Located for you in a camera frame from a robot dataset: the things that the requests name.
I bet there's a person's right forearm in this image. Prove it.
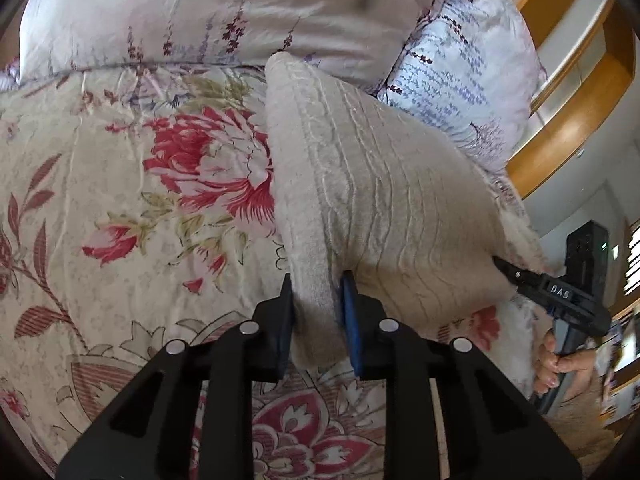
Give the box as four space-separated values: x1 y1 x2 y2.
547 372 621 461

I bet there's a floral bed quilt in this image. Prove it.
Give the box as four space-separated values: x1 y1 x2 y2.
0 57 561 480

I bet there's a blue tree print pillow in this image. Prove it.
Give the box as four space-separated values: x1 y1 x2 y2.
377 0 546 171

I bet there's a beige cable knit sweater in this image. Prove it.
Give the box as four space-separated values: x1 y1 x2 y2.
264 51 548 368

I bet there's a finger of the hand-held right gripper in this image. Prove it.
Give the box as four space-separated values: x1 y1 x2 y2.
491 255 531 292

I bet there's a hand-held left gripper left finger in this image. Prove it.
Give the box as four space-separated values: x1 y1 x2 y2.
55 272 296 480

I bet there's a pink floral pillow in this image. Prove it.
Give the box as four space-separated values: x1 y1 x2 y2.
17 0 453 93

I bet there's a window blind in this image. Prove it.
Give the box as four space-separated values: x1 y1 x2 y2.
624 225 640 297

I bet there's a wooden headboard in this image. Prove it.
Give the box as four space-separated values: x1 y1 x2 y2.
507 0 638 198

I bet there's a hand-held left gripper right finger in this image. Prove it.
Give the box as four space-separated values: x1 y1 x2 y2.
340 270 583 480

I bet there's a person's right hand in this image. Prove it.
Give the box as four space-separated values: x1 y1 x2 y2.
532 330 603 396

